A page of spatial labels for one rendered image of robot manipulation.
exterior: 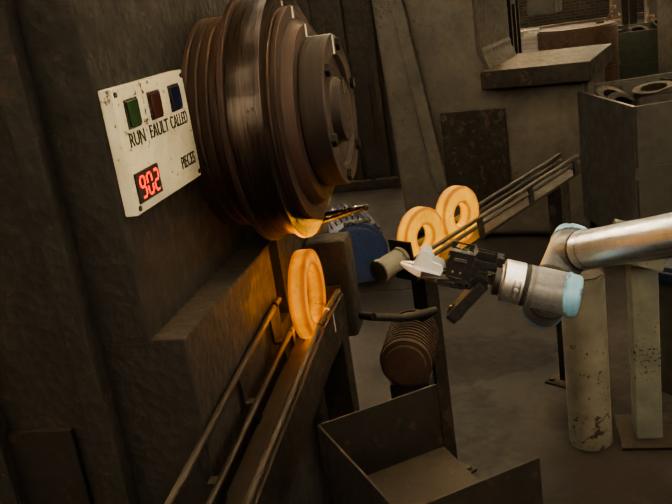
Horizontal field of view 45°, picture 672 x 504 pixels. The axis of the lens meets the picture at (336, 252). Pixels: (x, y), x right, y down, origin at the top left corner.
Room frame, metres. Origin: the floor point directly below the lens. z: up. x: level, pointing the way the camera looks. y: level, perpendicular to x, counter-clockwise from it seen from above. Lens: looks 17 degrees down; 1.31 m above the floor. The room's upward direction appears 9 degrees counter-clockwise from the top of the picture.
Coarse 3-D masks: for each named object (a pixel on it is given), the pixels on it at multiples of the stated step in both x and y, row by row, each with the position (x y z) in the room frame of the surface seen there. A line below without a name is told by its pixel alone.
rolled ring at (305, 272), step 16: (304, 256) 1.53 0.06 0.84; (288, 272) 1.51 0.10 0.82; (304, 272) 1.50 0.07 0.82; (320, 272) 1.62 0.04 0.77; (288, 288) 1.49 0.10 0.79; (304, 288) 1.48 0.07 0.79; (320, 288) 1.61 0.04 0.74; (304, 304) 1.47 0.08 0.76; (320, 304) 1.60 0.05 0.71; (304, 320) 1.47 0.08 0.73; (304, 336) 1.50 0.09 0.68
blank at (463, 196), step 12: (444, 192) 2.08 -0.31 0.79; (456, 192) 2.07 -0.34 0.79; (468, 192) 2.11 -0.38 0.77; (444, 204) 2.04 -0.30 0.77; (456, 204) 2.07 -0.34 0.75; (468, 204) 2.10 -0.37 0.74; (444, 216) 2.03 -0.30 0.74; (468, 216) 2.10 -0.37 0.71; (444, 228) 2.03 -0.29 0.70; (456, 228) 2.06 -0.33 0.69; (468, 228) 2.10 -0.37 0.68
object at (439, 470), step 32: (352, 416) 1.09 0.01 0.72; (384, 416) 1.11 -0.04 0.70; (416, 416) 1.13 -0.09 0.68; (352, 448) 1.08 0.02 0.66; (384, 448) 1.10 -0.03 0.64; (416, 448) 1.12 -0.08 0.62; (352, 480) 0.96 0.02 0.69; (384, 480) 1.07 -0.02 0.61; (416, 480) 1.06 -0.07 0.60; (448, 480) 1.05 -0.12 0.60; (480, 480) 0.87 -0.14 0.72; (512, 480) 0.88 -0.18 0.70
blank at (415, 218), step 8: (416, 208) 1.99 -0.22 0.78; (424, 208) 1.99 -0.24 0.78; (408, 216) 1.96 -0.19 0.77; (416, 216) 1.96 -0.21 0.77; (424, 216) 1.98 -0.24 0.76; (432, 216) 2.00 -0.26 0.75; (440, 216) 2.02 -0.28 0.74; (400, 224) 1.96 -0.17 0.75; (408, 224) 1.94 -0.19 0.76; (416, 224) 1.96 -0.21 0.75; (424, 224) 1.98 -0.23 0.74; (432, 224) 2.00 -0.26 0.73; (440, 224) 2.02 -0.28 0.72; (400, 232) 1.95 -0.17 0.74; (408, 232) 1.94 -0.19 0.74; (416, 232) 1.96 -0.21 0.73; (432, 232) 2.00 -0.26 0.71; (440, 232) 2.02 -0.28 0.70; (408, 240) 1.94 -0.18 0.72; (416, 240) 1.96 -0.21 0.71; (424, 240) 2.02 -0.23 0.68; (432, 240) 2.00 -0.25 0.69; (416, 248) 1.95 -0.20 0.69
